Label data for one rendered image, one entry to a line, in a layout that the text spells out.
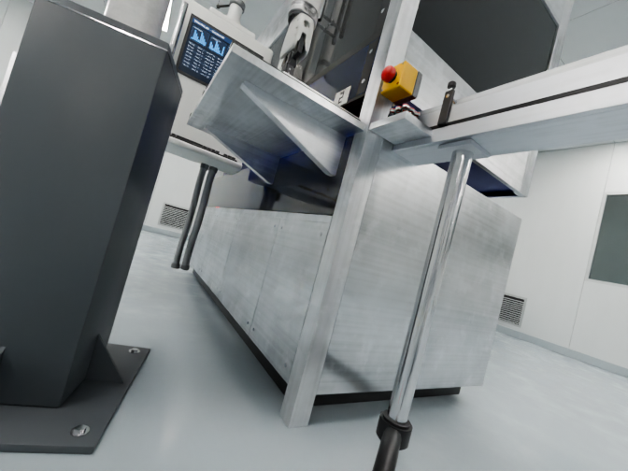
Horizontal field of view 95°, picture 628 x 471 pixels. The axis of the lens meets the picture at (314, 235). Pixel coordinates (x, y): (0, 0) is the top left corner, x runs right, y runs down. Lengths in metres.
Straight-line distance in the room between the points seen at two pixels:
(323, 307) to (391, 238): 0.31
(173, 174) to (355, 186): 5.59
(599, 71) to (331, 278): 0.67
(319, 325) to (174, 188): 5.60
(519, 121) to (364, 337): 0.68
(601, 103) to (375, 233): 0.54
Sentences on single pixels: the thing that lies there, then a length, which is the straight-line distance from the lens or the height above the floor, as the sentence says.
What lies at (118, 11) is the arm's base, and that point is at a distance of 0.98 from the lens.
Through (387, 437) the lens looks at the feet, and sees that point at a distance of 0.81.
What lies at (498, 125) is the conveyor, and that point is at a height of 0.85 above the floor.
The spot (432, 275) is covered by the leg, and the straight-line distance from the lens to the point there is 0.77.
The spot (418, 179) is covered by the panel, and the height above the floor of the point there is 0.80.
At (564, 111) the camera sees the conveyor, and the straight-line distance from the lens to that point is 0.73.
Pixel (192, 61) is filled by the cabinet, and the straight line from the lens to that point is 1.83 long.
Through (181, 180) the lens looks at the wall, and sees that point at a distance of 6.27.
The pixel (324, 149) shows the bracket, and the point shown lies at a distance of 0.91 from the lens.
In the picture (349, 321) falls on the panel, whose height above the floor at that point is 0.31.
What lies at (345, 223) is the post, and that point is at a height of 0.58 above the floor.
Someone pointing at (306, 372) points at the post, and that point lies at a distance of 0.88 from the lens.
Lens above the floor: 0.49
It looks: 3 degrees up
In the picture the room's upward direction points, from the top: 15 degrees clockwise
